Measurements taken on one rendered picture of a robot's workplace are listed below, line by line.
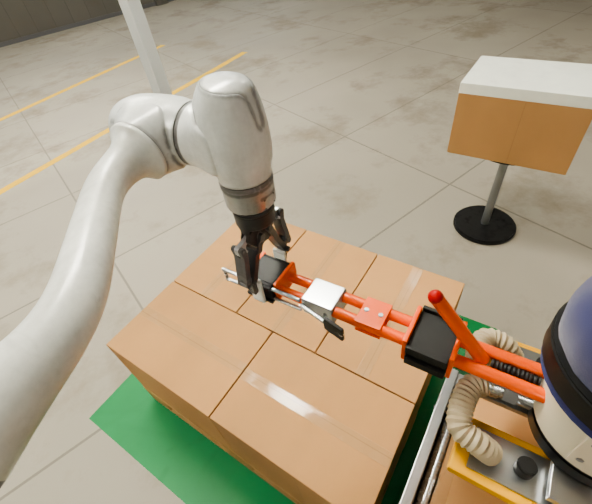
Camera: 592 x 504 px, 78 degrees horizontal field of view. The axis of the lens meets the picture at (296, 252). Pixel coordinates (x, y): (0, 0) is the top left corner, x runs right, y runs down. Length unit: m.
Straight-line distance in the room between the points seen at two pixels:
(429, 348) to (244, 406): 0.90
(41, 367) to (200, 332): 1.25
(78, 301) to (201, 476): 1.62
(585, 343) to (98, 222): 0.58
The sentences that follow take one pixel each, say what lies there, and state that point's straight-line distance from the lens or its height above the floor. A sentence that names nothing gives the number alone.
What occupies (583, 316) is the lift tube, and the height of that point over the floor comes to 1.46.
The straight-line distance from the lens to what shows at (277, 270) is 0.77.
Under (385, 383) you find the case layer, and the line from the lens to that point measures 1.43.
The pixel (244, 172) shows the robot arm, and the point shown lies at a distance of 0.56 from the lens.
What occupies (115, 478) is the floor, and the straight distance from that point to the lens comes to 2.15.
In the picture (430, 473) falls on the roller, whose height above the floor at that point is 0.55.
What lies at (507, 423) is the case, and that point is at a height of 0.95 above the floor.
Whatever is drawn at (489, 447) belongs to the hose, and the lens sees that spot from 0.71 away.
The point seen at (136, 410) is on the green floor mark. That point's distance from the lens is 2.24.
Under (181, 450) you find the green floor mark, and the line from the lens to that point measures 2.05.
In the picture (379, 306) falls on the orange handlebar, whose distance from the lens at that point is 0.71.
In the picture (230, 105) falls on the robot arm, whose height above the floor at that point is 1.64.
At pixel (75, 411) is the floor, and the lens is 2.41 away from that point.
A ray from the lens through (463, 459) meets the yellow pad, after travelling 0.74.
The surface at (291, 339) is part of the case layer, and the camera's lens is 1.52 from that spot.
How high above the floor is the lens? 1.83
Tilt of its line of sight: 45 degrees down
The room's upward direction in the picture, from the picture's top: 9 degrees counter-clockwise
